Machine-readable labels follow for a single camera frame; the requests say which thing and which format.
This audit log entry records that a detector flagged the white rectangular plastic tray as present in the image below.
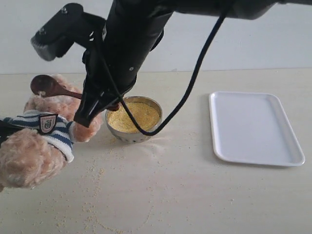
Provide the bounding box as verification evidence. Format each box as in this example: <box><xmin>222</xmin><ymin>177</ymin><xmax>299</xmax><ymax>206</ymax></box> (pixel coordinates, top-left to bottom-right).
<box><xmin>209</xmin><ymin>91</ymin><xmax>305</xmax><ymax>167</ymax></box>

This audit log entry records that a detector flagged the beige teddy bear striped sweater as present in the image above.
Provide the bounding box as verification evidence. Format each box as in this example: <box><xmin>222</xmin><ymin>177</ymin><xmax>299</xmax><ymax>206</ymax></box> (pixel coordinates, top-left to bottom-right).
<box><xmin>0</xmin><ymin>74</ymin><xmax>103</xmax><ymax>192</ymax></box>

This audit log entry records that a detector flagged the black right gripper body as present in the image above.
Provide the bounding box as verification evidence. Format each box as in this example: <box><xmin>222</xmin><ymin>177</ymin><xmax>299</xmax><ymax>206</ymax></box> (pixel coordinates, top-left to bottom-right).
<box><xmin>83</xmin><ymin>14</ymin><xmax>164</xmax><ymax>98</ymax></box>

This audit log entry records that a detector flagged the dark red wooden spoon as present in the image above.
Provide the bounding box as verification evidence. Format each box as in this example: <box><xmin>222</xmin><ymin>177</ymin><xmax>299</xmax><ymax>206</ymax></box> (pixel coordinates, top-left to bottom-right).
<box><xmin>30</xmin><ymin>75</ymin><xmax>120</xmax><ymax>112</ymax></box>

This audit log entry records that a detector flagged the steel bowl of yellow millet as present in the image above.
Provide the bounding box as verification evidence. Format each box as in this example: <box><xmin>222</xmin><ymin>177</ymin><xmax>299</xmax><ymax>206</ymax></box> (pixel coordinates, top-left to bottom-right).
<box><xmin>105</xmin><ymin>96</ymin><xmax>162</xmax><ymax>144</ymax></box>

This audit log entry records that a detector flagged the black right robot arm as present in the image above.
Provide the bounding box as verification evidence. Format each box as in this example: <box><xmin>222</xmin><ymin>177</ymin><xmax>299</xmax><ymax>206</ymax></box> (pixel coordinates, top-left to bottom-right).
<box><xmin>74</xmin><ymin>0</ymin><xmax>274</xmax><ymax>127</ymax></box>

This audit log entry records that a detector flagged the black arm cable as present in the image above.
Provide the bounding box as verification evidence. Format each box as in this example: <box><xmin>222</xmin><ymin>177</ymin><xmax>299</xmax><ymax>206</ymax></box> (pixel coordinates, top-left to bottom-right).
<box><xmin>92</xmin><ymin>4</ymin><xmax>230</xmax><ymax>136</ymax></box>

